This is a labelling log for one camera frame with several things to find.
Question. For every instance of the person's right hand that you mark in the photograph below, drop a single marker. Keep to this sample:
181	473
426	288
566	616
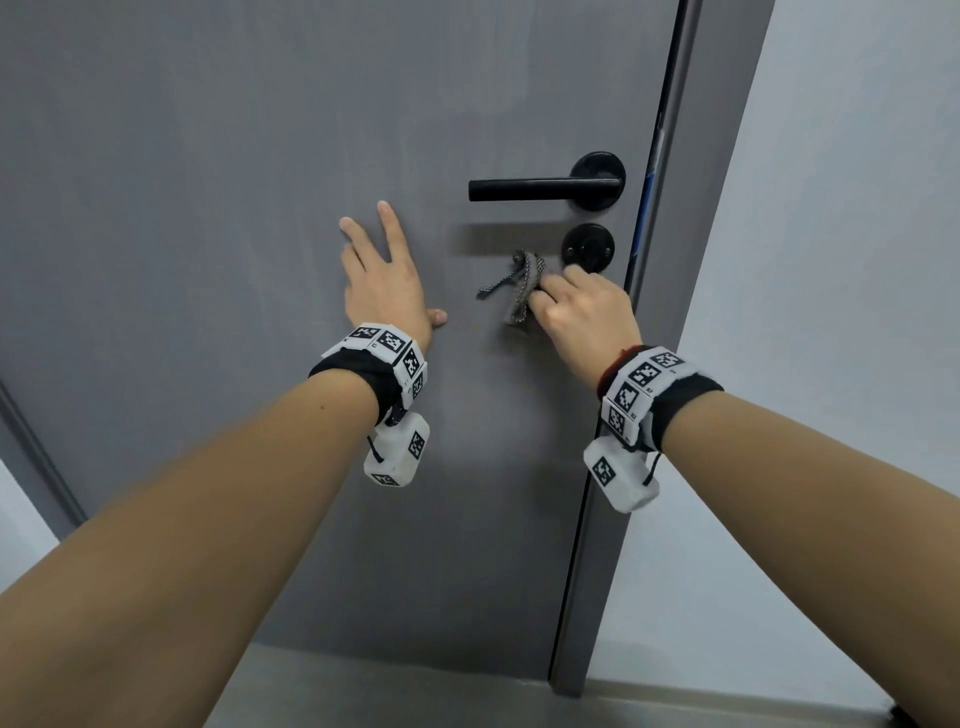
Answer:
592	322

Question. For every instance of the person's left hand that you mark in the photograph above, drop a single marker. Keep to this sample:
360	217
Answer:
386	292

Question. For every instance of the grey cleaning cloth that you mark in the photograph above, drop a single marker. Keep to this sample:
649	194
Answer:
529	274

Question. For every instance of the person's left forearm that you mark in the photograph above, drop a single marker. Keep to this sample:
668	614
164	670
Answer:
187	562

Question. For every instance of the person's right forearm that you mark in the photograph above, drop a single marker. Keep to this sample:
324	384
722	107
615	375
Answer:
825	540

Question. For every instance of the black round door lock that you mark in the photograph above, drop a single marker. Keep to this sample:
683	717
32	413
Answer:
589	244

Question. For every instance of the left wristband with markers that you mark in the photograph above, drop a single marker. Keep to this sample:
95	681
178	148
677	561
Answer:
382	341

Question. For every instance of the wristband with markers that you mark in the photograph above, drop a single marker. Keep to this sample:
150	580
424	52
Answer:
382	341
645	375

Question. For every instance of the right wristband with markers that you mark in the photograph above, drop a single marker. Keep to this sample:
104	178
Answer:
645	375

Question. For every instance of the white marker cube on wrist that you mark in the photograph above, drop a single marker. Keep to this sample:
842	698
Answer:
397	450

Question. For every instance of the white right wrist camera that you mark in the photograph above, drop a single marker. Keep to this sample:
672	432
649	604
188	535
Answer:
619	476

